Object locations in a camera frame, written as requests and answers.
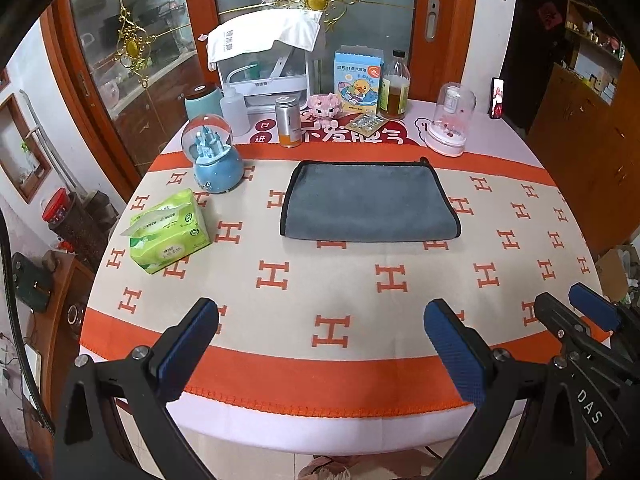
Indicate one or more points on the silver can with orange base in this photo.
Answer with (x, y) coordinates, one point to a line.
(288, 120)

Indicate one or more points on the white cloth bag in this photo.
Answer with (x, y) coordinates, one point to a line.
(265, 32)

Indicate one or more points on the blue duck print box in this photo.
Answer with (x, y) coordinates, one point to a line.
(357, 82)

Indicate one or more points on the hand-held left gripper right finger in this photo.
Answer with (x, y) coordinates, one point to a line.
(456, 347)

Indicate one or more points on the pill blister pack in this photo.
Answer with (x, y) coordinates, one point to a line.
(364, 122)

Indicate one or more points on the cardboard box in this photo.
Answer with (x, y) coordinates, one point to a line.
(614, 270)

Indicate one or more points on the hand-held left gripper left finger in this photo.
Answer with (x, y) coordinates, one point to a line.
(186, 347)

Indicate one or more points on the white clear storage box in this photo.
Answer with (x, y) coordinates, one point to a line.
(270, 72)

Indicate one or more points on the pink block pig toy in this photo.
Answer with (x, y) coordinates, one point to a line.
(324, 105)

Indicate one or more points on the grey towel with black trim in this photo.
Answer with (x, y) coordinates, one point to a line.
(370, 199)

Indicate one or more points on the green tissue pack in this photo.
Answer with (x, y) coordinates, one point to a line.
(170, 232)

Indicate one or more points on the orange and cream printed tablecloth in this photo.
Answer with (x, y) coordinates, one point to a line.
(325, 280)

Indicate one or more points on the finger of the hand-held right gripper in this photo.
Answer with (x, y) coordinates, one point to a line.
(560, 321)
(596, 306)

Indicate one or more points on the blue castle snow globe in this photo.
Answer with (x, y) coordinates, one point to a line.
(212, 152)

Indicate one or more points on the dark green bag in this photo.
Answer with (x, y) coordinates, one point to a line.
(31, 280)

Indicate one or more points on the glass bottle with amber liquid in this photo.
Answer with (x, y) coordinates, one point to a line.
(395, 87)

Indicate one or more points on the wooden shelf cabinet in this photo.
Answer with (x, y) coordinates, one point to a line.
(595, 85)

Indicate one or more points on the red lidded jar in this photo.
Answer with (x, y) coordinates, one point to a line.
(59, 211)

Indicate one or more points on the smartphone on stand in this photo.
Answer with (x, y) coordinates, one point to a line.
(496, 98)

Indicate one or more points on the pink slipper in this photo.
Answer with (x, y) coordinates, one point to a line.
(325, 467)

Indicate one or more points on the teal cylindrical container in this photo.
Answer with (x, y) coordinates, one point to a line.
(202, 100)

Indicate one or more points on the white squeeze bottle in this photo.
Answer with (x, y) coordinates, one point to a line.
(234, 105)

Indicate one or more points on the glass dome with white base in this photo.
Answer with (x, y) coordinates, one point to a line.
(450, 120)

